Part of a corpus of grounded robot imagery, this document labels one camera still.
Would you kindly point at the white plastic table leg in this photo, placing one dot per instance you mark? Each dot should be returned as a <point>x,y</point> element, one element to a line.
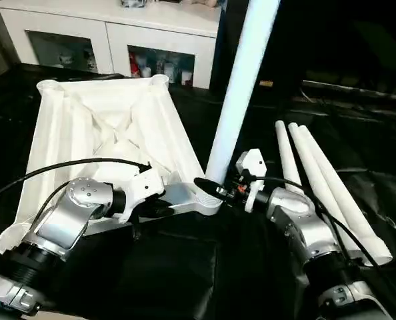
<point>241,83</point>
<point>309,166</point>
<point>286,153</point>
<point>344,200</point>

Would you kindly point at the white plastic table top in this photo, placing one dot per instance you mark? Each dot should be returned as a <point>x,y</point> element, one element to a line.
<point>84,133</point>

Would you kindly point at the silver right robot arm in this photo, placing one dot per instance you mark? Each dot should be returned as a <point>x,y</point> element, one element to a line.
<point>301,220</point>

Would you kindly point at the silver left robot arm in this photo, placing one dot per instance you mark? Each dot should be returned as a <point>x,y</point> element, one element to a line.
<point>68,213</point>

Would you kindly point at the black work mat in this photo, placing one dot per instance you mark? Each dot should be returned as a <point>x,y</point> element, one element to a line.
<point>171,266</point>

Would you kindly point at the black case with gold label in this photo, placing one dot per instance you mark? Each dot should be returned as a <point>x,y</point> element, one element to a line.
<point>284,50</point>

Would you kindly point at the dark metal rod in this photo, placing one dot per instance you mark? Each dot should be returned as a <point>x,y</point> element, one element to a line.
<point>358,91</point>

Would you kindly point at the white glass-door cabinet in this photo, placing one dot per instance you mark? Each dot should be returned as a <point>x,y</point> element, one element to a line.
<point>118,26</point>

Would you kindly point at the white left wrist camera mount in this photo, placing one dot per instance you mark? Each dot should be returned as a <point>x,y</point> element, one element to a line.
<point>144,186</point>

